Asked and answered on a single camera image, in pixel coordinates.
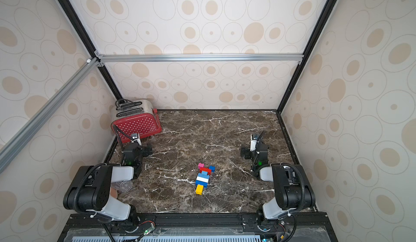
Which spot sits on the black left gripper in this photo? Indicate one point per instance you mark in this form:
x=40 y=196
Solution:
x=145 y=151

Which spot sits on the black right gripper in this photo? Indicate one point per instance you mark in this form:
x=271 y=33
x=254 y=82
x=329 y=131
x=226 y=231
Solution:
x=246 y=151

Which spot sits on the dark blue square lego brick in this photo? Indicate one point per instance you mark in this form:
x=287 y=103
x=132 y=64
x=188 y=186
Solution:
x=212 y=168

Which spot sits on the red long lego brick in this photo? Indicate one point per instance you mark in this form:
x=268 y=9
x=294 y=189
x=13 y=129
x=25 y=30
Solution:
x=207 y=171

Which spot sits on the white long lego brick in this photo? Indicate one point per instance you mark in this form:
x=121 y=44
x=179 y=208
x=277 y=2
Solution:
x=201 y=179

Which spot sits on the yellow square lego brick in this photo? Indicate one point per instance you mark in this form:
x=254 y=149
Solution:
x=199 y=189

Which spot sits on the light blue long lego brick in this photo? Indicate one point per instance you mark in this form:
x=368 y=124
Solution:
x=203 y=176

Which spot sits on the dark blue long lego brick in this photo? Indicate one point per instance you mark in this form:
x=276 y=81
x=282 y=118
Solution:
x=204 y=184

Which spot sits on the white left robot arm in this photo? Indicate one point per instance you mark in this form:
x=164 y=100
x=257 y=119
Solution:
x=90 y=191

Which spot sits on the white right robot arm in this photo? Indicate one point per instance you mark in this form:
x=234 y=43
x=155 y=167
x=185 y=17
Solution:
x=292 y=189

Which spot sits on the clear plastic cup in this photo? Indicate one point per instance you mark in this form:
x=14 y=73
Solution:
x=122 y=186

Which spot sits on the red polka dot toaster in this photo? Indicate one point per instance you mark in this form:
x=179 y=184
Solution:
x=134 y=118

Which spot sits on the orange plastic cup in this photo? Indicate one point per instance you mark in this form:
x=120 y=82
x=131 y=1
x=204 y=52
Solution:
x=113 y=193

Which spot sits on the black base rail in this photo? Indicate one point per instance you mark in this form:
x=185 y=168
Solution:
x=201 y=227

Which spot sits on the horizontal aluminium frame bar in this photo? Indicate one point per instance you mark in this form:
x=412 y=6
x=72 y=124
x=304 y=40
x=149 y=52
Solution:
x=201 y=57

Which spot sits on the left aluminium frame bar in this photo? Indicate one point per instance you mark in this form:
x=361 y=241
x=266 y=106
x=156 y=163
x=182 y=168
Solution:
x=26 y=133

